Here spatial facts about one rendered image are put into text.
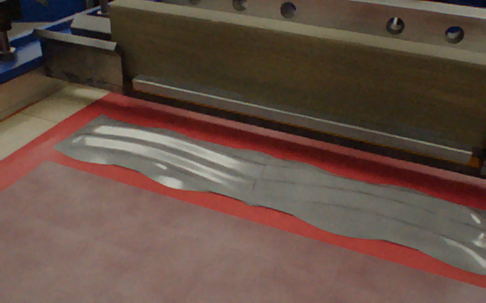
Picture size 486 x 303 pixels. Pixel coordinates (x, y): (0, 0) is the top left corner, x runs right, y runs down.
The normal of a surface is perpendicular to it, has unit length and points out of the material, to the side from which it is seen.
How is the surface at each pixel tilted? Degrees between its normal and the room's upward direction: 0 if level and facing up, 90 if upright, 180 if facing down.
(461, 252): 30
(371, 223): 37
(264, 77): 90
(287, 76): 90
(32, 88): 90
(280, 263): 0
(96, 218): 0
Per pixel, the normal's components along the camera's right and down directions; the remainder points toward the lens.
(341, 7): -0.36, 0.45
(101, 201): 0.04, -0.87
